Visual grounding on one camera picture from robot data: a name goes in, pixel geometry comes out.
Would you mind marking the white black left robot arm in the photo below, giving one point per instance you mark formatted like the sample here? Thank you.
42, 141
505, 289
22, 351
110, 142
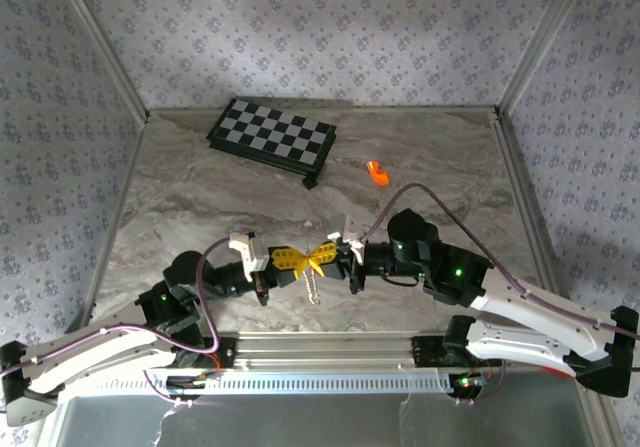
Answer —
90, 362

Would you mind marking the grey metal sheet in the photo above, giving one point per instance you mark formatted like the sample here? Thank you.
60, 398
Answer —
300, 422

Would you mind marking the aluminium frame post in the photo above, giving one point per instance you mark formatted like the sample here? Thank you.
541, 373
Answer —
541, 42
101, 42

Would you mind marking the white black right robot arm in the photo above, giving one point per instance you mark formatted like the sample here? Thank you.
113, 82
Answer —
545, 312

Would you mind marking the folded black chessboard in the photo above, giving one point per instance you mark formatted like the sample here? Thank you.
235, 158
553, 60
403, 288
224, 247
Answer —
272, 132

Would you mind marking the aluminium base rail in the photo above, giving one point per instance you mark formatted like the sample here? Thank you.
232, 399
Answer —
325, 349

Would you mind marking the white torn tape strip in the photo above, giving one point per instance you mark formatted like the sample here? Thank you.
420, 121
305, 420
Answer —
162, 424

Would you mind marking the red plastic key fob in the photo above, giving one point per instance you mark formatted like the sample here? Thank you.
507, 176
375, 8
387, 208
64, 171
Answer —
377, 172

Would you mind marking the aluminium table edge rail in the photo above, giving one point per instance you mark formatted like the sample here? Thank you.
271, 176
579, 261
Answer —
115, 227
515, 167

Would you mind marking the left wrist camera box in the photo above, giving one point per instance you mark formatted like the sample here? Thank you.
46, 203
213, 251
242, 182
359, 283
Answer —
247, 249

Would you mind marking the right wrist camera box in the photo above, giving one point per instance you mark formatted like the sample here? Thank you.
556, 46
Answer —
350, 234

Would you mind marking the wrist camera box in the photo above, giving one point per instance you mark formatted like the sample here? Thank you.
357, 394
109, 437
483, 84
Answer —
350, 234
247, 249

